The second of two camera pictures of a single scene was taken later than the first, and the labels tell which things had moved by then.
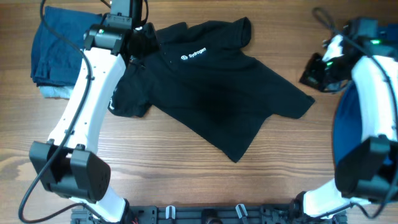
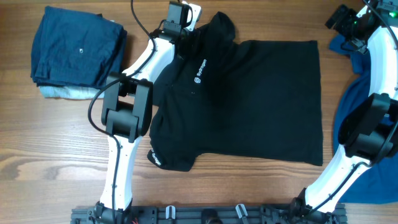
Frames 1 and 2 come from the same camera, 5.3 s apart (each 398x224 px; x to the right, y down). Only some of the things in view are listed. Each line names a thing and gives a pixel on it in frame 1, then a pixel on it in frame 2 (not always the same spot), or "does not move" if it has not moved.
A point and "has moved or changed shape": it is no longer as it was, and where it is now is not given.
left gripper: x=153 y=44 -> x=194 y=42
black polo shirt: x=203 y=79 has moved or changed shape
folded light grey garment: x=56 y=92 does not move
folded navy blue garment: x=55 y=61 does not move
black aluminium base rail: x=216 y=214 does not move
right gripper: x=312 y=74 -> x=341 y=26
